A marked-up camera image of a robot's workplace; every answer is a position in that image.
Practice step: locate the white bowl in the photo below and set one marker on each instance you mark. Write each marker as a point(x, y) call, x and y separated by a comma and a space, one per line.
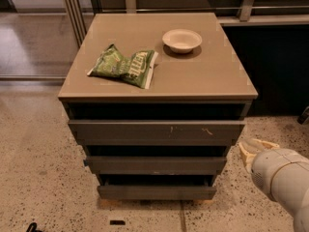
point(182, 40)

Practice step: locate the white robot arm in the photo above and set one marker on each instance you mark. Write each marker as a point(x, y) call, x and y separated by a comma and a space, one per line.
point(282, 175)

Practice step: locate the green chip bag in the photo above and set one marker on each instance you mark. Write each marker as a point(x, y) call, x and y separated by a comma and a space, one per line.
point(137, 70)

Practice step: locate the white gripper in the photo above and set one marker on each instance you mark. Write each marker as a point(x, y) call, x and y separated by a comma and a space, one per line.
point(269, 167)

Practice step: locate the grey drawer cabinet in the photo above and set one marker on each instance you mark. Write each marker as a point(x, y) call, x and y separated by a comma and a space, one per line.
point(207, 84)

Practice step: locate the grey middle drawer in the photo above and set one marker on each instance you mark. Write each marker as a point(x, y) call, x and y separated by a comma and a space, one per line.
point(156, 165)

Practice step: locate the grey top drawer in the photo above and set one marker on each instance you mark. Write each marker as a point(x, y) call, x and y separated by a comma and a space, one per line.
point(156, 133)

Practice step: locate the black floor tape piece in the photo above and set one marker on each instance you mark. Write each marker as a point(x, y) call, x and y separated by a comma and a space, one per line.
point(117, 222)

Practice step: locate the dark object at right edge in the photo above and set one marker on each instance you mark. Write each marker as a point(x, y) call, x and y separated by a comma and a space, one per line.
point(304, 117)

